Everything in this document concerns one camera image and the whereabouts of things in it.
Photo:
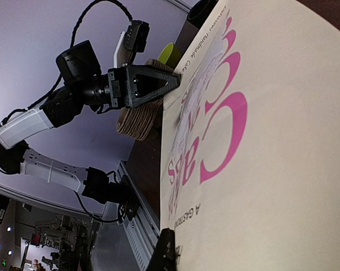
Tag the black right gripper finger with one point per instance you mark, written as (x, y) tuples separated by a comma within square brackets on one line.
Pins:
[(164, 255)]

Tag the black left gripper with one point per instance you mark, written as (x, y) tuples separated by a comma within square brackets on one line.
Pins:
[(85, 85)]

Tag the stack of cardboard cup carriers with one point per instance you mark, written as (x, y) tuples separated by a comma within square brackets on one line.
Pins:
[(143, 122)]

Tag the stack of black cup lids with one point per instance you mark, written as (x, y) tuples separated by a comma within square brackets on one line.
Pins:
[(200, 12)]

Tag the pink and white paper bag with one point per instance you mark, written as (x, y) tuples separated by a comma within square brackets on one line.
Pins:
[(250, 162)]

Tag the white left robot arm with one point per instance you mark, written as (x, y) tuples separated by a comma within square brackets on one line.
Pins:
[(16, 157)]

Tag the lime green bowl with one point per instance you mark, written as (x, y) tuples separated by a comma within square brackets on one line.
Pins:
[(170, 55)]

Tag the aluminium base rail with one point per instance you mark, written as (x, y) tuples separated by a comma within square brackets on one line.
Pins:
[(132, 242)]

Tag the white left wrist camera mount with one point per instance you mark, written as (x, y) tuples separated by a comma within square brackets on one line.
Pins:
[(131, 42)]

